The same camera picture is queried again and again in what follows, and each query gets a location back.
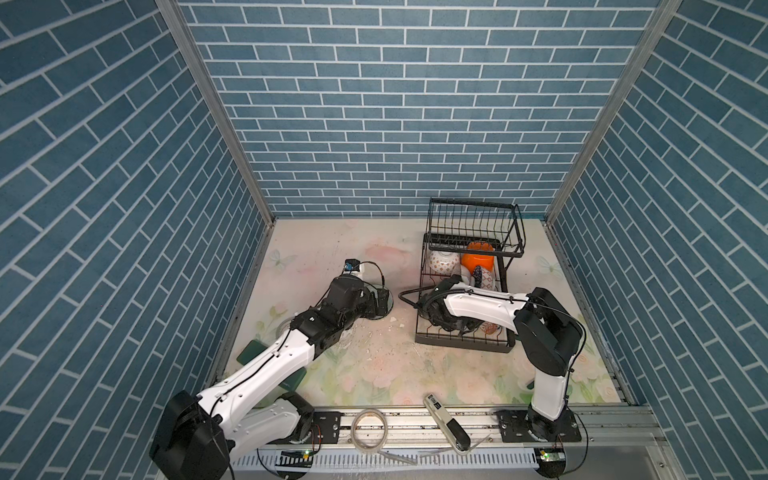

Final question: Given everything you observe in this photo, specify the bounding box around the dark green sponge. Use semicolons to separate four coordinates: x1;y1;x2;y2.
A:
236;340;307;391

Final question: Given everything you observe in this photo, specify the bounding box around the red striped ceramic bowl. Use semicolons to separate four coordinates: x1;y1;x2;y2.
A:
453;264;475;287

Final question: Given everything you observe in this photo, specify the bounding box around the coiled clear cable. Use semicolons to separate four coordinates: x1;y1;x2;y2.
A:
349;408;389;452

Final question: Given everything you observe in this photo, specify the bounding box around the aluminium corner post left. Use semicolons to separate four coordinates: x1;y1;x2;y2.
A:
156;0;275;229

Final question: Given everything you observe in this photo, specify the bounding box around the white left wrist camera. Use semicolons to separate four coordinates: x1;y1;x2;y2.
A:
343;259;364;279

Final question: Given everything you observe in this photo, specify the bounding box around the green patterned ceramic bowl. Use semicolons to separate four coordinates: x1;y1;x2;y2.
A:
428;251;461;277

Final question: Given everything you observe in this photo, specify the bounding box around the aluminium corner post right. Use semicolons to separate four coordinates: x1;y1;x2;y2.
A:
544;0;682;228

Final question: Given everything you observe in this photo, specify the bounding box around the green striped ceramic bowl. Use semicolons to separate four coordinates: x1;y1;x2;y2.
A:
368;286;394;320

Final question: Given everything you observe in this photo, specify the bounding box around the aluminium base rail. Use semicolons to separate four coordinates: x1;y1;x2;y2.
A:
155;404;661;475

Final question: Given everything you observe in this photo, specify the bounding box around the blue triangle patterned bowl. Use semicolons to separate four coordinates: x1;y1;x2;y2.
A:
472;265;497;291

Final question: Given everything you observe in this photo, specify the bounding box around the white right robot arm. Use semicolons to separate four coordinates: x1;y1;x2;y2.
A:
414;275;585;442

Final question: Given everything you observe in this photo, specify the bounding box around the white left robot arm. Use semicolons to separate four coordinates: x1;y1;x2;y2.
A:
149;274;393;479

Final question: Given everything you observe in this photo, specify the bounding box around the black wire dish rack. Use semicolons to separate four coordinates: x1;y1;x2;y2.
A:
415;198;526;353

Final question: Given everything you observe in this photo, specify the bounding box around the orange plastic bowl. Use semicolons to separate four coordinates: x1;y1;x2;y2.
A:
461;241;495;272

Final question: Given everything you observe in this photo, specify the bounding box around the black silver handheld scanner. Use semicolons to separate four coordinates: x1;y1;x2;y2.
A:
424;394;471;453

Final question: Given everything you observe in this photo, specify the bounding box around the aluminium corner post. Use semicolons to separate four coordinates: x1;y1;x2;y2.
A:
544;0;682;228
156;0;275;229

